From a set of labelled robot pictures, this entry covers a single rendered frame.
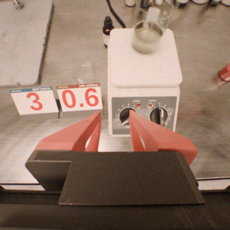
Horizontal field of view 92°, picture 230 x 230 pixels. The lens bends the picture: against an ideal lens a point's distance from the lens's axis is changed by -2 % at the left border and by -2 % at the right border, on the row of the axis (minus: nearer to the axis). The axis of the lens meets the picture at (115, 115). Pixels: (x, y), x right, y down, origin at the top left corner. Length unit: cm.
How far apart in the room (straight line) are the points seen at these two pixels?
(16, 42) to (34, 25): 7
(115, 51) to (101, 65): 10
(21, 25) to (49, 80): 20
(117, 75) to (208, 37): 34
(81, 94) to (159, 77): 16
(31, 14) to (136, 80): 40
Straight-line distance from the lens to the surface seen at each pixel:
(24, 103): 32
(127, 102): 21
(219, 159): 34
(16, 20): 52
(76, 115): 27
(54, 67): 36
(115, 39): 25
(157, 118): 22
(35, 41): 42
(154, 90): 22
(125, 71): 20
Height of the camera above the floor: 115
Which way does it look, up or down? 76 degrees down
